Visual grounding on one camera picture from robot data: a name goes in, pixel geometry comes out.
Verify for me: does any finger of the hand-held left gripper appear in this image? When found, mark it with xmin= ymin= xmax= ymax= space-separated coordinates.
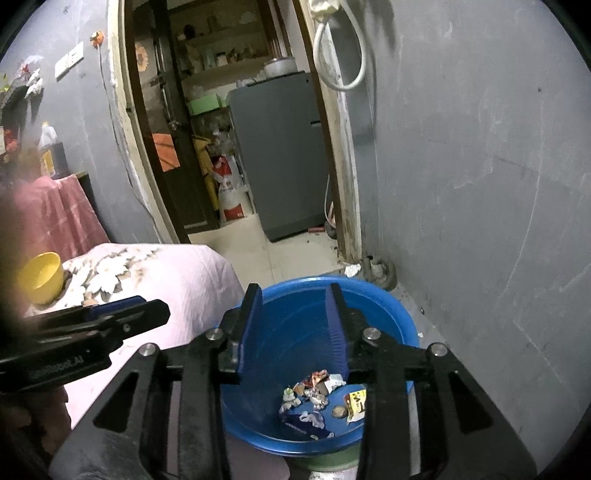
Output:
xmin=28 ymin=296 xmax=149 ymax=330
xmin=99 ymin=299 xmax=171 ymax=344

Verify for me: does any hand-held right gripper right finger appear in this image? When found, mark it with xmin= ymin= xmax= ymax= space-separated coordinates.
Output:
xmin=324 ymin=282 xmax=539 ymax=480

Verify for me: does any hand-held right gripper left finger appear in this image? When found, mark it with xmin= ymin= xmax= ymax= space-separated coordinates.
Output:
xmin=48 ymin=282 xmax=264 ymax=480

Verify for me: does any blue plastic basin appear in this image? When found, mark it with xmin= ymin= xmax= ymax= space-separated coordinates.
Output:
xmin=221 ymin=276 xmax=421 ymax=455

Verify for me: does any yellow printed packet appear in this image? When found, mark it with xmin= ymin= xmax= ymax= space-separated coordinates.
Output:
xmin=344 ymin=389 xmax=368 ymax=423

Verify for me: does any blue snack wrapper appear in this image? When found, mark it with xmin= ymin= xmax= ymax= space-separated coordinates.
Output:
xmin=278 ymin=408 xmax=335 ymax=440

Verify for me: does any person's left hand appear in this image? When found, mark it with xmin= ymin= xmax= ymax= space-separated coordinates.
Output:
xmin=0 ymin=385 xmax=70 ymax=439

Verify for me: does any pink floral tablecloth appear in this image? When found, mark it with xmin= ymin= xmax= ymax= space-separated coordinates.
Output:
xmin=23 ymin=242 xmax=291 ymax=480

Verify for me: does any grey pipe fitting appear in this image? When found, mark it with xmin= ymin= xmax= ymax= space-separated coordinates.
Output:
xmin=360 ymin=258 xmax=398 ymax=291

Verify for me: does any yellow bowl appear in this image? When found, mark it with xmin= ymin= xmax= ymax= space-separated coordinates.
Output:
xmin=19 ymin=252 xmax=65 ymax=305

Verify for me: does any pink checked cloth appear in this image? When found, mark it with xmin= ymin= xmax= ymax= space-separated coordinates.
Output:
xmin=9 ymin=173 xmax=112 ymax=261

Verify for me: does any white sack with red print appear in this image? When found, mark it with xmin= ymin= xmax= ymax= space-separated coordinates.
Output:
xmin=211 ymin=155 xmax=254 ymax=223

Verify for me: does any green plastic stool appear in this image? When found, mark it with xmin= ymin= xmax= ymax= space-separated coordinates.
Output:
xmin=286 ymin=443 xmax=365 ymax=472

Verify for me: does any dark wooden door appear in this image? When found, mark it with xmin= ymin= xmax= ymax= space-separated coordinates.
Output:
xmin=124 ymin=0 xmax=220 ymax=234

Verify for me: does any orange door poster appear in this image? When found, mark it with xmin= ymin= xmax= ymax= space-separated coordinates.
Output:
xmin=152 ymin=133 xmax=181 ymax=172

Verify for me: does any yellow bag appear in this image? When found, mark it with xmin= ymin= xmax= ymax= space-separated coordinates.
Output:
xmin=193 ymin=134 xmax=218 ymax=199

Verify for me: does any grey refrigerator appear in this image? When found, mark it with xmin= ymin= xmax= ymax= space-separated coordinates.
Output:
xmin=226 ymin=71 xmax=331 ymax=243

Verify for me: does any large oil jug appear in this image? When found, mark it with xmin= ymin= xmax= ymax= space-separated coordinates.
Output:
xmin=38 ymin=121 xmax=68 ymax=180

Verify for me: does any green plastic container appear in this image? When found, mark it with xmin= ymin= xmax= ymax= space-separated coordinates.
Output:
xmin=187 ymin=93 xmax=221 ymax=116

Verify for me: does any white hanging item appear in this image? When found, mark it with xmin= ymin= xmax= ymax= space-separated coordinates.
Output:
xmin=21 ymin=55 xmax=44 ymax=97

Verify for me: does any wooden shelf unit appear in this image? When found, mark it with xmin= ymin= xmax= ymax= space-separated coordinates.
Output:
xmin=168 ymin=9 xmax=278 ymax=93

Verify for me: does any metal pot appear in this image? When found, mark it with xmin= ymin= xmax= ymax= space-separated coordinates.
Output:
xmin=263 ymin=56 xmax=297 ymax=79

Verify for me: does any thin wall cable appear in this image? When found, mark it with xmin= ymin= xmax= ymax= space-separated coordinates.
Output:
xmin=97 ymin=44 xmax=153 ymax=217

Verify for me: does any dark wire wall rack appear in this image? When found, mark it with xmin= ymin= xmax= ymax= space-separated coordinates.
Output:
xmin=0 ymin=74 xmax=33 ymax=121

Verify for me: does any white wall switch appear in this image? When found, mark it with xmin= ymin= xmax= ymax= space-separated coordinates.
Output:
xmin=54 ymin=41 xmax=85 ymax=80

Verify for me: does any white hose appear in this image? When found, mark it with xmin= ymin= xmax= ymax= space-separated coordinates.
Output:
xmin=313 ymin=0 xmax=368 ymax=92

